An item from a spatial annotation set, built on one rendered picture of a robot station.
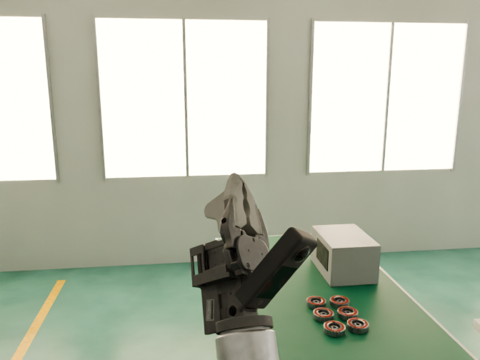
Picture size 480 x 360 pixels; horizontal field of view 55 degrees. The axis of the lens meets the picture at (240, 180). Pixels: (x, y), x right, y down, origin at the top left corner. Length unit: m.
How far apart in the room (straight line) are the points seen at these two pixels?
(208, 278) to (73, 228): 4.69
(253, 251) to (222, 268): 0.05
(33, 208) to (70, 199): 0.39
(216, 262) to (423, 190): 5.23
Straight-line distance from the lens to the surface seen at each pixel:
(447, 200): 5.95
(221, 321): 0.58
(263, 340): 0.57
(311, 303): 2.73
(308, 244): 0.56
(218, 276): 0.59
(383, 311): 2.81
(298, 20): 5.06
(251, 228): 0.62
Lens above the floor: 2.05
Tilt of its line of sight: 13 degrees down
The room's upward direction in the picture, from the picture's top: straight up
